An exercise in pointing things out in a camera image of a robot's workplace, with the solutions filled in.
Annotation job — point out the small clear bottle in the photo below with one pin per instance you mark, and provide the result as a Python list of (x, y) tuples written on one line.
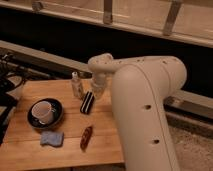
[(77, 86)]

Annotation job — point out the round metal window knob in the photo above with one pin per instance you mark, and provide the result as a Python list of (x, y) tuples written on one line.
[(37, 5)]

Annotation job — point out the white cup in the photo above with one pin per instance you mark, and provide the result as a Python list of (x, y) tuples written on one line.
[(43, 112)]

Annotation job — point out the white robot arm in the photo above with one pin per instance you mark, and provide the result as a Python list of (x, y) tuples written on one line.
[(138, 89)]

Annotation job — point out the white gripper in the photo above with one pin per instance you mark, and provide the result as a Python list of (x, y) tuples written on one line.
[(98, 90)]

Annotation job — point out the metal window bracket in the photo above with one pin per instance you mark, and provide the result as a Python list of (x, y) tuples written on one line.
[(108, 12), (171, 17)]

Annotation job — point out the blue sponge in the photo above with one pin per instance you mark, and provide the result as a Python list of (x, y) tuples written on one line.
[(54, 139)]

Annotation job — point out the black saucer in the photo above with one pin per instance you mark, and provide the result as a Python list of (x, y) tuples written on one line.
[(57, 109)]

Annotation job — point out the metal window bracket right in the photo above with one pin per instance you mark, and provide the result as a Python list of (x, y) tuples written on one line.
[(171, 17)]

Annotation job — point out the metal window bracket centre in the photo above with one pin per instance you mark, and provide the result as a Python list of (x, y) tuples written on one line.
[(108, 12)]

